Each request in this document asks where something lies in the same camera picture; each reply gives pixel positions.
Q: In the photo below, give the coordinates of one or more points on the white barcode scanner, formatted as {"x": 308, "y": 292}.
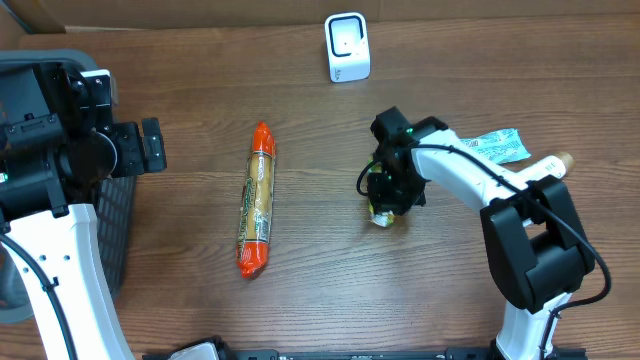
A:
{"x": 347, "y": 45}

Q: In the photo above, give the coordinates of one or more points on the grey plastic basket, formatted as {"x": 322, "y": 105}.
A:
{"x": 113, "y": 207}

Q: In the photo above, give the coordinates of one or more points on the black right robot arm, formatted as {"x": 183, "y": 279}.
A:
{"x": 535, "y": 243}

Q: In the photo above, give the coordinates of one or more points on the orange biscuit roll pack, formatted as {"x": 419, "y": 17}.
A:
{"x": 253, "y": 243}

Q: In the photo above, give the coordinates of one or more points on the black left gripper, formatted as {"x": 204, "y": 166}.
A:
{"x": 131, "y": 136}

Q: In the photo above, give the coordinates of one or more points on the teal wet wipes pack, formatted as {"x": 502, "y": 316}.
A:
{"x": 500, "y": 146}

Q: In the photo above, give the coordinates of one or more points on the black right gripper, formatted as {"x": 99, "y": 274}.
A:
{"x": 386, "y": 202}

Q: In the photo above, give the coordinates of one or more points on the green snack packet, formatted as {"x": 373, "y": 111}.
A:
{"x": 382, "y": 219}

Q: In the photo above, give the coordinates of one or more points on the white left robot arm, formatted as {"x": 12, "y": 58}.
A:
{"x": 59, "y": 263}

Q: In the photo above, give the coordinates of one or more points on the white tube gold cap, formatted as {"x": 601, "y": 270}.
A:
{"x": 557, "y": 165}

